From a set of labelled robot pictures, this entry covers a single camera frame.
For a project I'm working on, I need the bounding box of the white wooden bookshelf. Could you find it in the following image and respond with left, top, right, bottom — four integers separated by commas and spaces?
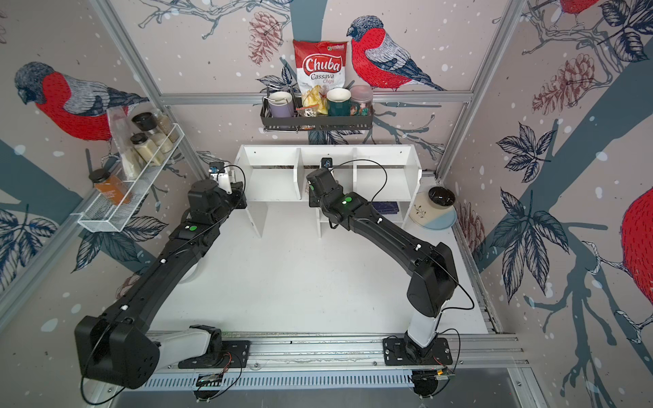
234, 143, 424, 240

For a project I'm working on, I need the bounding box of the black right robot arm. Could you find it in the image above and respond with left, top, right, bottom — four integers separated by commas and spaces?
306, 168, 460, 357

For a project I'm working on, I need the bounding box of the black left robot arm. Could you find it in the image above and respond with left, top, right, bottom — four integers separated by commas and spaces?
74, 180, 247, 389

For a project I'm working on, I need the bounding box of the white roll under arm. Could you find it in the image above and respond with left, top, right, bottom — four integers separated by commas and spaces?
179, 259, 203, 285

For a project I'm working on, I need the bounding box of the dark blue book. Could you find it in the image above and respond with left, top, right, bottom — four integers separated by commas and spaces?
372, 202, 401, 215

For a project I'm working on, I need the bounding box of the small snack packet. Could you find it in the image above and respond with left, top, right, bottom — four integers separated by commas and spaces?
296, 105, 319, 117

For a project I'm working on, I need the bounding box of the green mug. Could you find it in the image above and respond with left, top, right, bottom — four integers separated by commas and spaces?
326, 88, 351, 117

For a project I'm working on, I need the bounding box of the purple mug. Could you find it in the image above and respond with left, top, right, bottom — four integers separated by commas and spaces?
266, 91, 295, 118

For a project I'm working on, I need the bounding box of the black-lid spice jar near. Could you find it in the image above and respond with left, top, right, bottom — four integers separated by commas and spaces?
129, 133, 165, 167

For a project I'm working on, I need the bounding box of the black-lid spice jar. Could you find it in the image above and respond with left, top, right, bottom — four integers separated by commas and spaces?
131, 112, 173, 154
129, 133, 165, 167

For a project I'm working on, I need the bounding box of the pink lidded jar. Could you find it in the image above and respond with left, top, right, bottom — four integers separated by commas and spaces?
350, 85, 373, 116

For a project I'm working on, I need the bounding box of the cream and blue plate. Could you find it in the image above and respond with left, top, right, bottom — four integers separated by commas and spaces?
409, 192, 457, 231

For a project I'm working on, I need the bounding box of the black bowl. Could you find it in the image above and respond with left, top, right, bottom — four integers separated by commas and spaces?
428, 186, 456, 207

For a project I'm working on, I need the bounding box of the black-lid spice jar far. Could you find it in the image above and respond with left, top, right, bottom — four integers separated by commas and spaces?
131, 112, 173, 154

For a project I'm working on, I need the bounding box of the red Chuba chips bag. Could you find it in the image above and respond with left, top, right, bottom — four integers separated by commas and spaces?
292, 40, 348, 115

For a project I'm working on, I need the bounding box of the orange spice jar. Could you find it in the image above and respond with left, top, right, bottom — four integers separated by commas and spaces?
88, 168, 131, 206

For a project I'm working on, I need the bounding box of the clear plastic bag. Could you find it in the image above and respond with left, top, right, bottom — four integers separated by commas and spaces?
107, 107, 145, 182

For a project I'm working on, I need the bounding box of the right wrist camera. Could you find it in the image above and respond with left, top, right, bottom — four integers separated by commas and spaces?
320, 156, 333, 169

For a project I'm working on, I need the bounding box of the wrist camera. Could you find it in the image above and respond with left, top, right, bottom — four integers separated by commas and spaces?
208, 160, 233, 195
320, 156, 333, 169

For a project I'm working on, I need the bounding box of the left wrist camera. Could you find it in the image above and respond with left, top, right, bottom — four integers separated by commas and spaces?
208, 160, 233, 195

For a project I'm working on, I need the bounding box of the black wall basket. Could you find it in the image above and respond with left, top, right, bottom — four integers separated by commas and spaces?
260, 97, 375, 132

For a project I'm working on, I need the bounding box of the white wire wall rack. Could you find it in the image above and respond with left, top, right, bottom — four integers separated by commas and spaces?
77, 123, 185, 233

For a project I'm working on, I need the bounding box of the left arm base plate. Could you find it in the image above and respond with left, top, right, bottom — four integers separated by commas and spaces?
178, 340, 251, 370

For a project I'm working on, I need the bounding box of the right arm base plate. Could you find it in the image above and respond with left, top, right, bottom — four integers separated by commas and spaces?
382, 336, 453, 367

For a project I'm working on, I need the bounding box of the aluminium cage frame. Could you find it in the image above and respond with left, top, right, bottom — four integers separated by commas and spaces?
0, 0, 526, 408

